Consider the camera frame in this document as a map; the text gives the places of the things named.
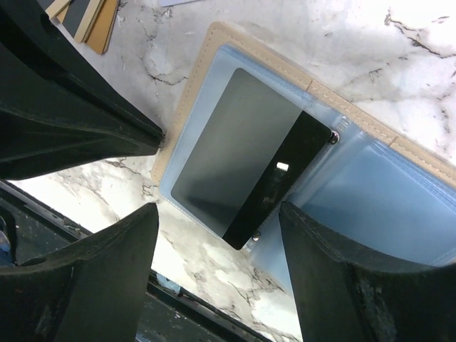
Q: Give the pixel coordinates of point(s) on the single black card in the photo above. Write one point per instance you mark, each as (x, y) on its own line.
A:
(254, 147)

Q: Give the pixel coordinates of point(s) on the silver VIP card stack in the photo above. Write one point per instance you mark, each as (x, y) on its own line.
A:
(168, 3)

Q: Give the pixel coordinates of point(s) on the beige card holder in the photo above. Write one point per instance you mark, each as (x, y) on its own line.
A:
(369, 183)

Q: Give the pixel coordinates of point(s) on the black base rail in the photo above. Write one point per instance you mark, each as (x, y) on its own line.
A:
(31, 230)

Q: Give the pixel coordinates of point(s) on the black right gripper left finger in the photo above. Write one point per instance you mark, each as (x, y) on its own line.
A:
(91, 290)

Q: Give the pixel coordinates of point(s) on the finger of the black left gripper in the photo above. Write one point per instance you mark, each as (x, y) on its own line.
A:
(57, 111)

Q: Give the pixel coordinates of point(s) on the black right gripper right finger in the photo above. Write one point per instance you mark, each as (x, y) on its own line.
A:
(346, 291)

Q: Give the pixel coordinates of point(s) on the gold card stack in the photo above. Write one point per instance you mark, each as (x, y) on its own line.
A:
(88, 22)

